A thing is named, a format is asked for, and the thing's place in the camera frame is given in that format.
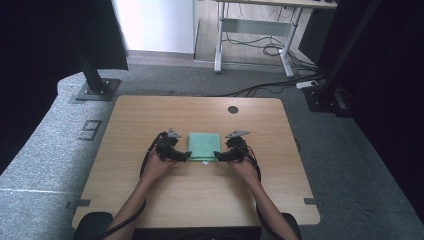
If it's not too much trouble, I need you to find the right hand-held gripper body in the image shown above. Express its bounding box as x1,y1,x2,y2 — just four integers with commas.
224,129,251,163

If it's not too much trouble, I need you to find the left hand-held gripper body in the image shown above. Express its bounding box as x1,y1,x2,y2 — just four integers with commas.
155,128,182,163

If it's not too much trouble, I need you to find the green cloth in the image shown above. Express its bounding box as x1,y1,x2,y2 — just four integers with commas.
187,132,223,166

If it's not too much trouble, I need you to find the person's right hand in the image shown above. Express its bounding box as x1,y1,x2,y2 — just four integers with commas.
229,155,263,188

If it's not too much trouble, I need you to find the person's left hand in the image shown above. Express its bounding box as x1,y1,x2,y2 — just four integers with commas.
141,148,178,183

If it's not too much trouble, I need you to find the white power strip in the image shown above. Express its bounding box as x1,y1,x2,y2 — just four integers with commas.
295,79,320,90

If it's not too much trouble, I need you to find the black metal stand with plate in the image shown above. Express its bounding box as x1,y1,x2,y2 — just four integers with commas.
74,46,122,102

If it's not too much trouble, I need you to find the black metal stand with base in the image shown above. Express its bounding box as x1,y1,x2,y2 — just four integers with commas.
304,0,383,118

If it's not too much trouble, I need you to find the black curtain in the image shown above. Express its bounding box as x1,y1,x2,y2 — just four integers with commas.
0,0,130,175
316,0,424,225

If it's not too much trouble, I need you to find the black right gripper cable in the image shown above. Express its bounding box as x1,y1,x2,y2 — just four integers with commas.
244,142,285,240

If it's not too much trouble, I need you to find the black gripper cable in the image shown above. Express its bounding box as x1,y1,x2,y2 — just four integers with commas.
244,142,285,240
95,131,168,240

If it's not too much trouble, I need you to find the long black floor cable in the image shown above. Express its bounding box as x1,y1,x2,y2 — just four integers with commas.
223,73,327,98

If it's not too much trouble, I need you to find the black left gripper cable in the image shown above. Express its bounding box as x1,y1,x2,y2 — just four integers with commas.
95,131,168,240

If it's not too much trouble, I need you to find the tangle of black cables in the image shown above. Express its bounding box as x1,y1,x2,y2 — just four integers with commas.
222,4,318,73

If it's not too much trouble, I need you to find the white desk frame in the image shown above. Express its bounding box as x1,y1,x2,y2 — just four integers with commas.
213,0,339,79

